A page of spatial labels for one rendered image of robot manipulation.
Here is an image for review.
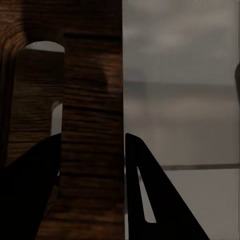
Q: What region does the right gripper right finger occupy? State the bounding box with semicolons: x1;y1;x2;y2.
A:
125;133;210;240

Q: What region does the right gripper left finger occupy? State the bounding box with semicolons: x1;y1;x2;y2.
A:
0;133;61;240

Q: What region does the cutting board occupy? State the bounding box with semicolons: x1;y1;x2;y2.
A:
0;0;125;240

